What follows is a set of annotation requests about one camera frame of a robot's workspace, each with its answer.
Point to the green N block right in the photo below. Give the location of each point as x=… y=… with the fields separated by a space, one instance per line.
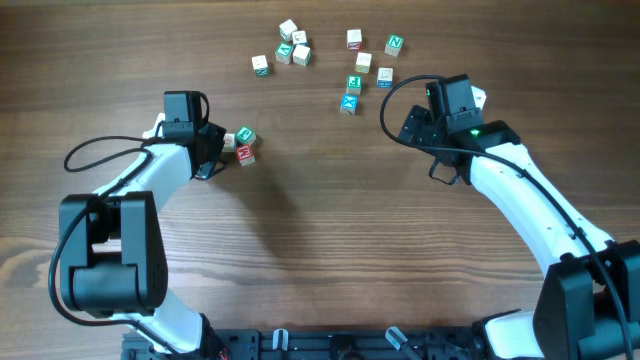
x=394 y=45

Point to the white block green side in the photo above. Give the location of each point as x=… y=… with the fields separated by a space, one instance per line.
x=301 y=55

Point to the green A wooden block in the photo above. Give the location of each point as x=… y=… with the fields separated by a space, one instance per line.
x=283 y=53

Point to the red M wooden block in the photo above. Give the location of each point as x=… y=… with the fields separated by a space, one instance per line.
x=245 y=155

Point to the white block red side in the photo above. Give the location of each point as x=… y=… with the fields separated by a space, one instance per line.
x=354 y=39

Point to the green n block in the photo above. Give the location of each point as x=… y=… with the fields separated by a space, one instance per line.
x=394 y=45
x=260 y=66

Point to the white block yellow side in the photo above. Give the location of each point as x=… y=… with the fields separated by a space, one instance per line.
x=363 y=62

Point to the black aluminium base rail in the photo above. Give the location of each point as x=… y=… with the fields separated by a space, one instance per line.
x=431 y=343

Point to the green F wooden block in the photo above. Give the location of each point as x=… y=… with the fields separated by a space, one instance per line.
x=354 y=85

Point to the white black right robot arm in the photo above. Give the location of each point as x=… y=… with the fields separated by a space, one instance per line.
x=588 y=307

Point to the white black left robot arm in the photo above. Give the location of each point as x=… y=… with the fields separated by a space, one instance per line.
x=110 y=268

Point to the blue X wooden block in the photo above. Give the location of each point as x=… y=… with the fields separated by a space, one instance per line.
x=349 y=104

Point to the green J wooden block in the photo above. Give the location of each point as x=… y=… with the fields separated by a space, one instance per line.
x=246 y=136

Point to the white picture block blue side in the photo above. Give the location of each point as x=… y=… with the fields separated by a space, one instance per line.
x=299 y=37

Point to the green N block left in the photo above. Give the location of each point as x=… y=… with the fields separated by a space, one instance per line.
x=260 y=66

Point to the shell picture blue D block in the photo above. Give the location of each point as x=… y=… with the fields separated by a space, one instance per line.
x=229 y=143

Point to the white block top left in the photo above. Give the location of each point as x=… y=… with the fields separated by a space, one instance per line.
x=286 y=29

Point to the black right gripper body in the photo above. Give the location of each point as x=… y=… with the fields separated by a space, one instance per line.
x=429 y=130

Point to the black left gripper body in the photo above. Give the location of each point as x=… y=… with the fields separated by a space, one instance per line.
x=214 y=148

